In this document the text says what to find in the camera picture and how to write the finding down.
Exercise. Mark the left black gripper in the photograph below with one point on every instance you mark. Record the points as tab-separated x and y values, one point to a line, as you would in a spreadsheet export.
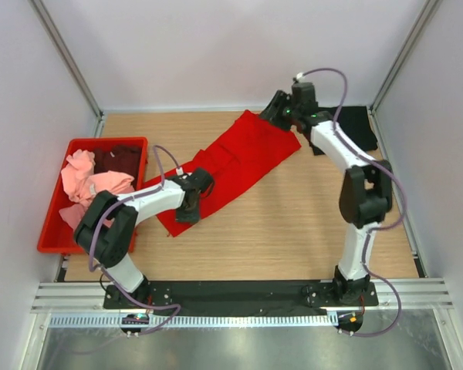
188	218

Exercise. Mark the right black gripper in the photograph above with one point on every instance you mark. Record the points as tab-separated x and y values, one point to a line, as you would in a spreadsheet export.
278	102

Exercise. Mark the red t shirt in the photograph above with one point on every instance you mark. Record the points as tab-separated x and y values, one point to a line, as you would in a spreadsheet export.
237	157

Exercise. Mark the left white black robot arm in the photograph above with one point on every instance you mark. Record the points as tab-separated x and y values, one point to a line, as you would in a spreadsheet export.
110	253

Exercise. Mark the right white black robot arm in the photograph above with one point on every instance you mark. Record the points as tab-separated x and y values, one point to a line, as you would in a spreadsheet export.
366	192

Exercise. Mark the folded black t shirt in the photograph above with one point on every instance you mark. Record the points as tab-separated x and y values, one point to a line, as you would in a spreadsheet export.
354	121

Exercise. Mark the dark maroon t shirt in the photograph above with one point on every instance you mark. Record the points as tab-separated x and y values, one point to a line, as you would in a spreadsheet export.
121	158

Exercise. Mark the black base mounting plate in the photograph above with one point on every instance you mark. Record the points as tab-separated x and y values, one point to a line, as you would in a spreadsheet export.
314	293

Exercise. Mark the light pink t shirt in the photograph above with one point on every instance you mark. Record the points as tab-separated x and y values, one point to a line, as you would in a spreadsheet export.
81	184

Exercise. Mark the dusty pink t shirt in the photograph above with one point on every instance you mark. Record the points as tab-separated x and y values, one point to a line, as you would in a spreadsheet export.
71	216

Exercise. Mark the red plastic bin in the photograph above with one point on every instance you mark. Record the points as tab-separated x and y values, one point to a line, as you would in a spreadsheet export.
48	241

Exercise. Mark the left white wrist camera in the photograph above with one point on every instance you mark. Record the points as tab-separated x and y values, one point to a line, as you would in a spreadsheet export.
181	173

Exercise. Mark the white slotted cable duct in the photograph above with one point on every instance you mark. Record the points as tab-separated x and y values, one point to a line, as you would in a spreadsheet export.
143	322

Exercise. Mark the right aluminium frame post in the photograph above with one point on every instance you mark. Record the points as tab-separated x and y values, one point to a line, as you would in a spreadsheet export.
424	17

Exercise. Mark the aluminium frame post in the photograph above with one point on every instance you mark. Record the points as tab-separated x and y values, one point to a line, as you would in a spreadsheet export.
66	56
424	17

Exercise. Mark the aluminium front rail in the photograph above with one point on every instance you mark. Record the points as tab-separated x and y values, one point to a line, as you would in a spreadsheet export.
420	293

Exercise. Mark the left aluminium frame post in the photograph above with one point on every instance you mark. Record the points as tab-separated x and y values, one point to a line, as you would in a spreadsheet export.
66	56

